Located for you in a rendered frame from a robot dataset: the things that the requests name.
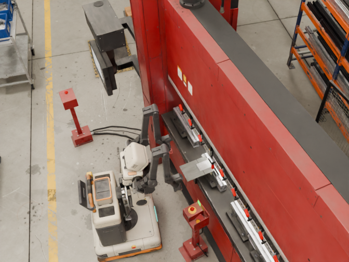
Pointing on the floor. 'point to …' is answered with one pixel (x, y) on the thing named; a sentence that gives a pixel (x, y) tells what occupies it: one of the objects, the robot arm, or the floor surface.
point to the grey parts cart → (15, 52)
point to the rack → (317, 53)
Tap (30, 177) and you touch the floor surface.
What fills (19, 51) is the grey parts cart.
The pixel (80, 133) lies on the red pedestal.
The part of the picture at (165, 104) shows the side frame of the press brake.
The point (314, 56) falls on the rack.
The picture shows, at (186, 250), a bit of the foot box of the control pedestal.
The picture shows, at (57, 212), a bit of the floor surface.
